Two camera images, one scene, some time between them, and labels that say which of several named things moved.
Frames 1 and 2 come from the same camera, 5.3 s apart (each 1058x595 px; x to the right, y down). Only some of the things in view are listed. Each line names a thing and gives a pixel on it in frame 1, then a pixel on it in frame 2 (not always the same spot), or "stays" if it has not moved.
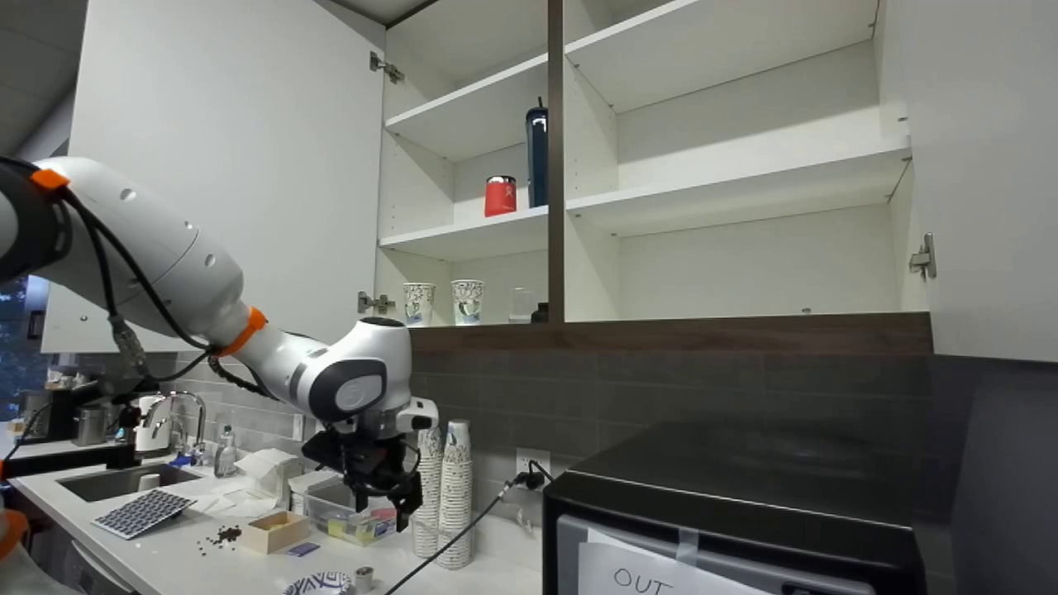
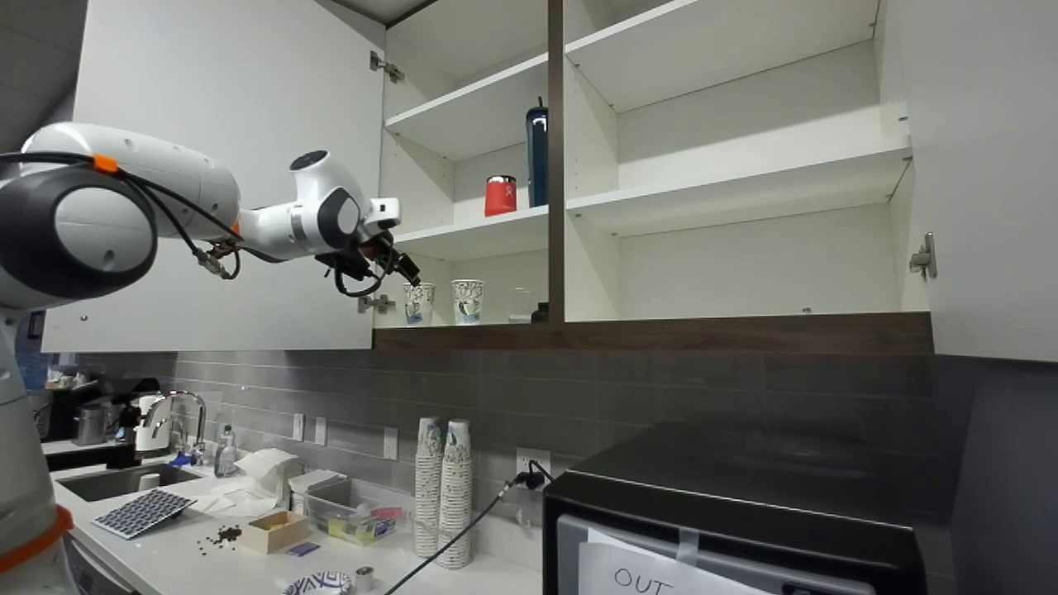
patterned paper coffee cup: [419, 295] stays
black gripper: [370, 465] -> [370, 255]
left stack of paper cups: [432, 532] stays
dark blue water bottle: [538, 147] stays
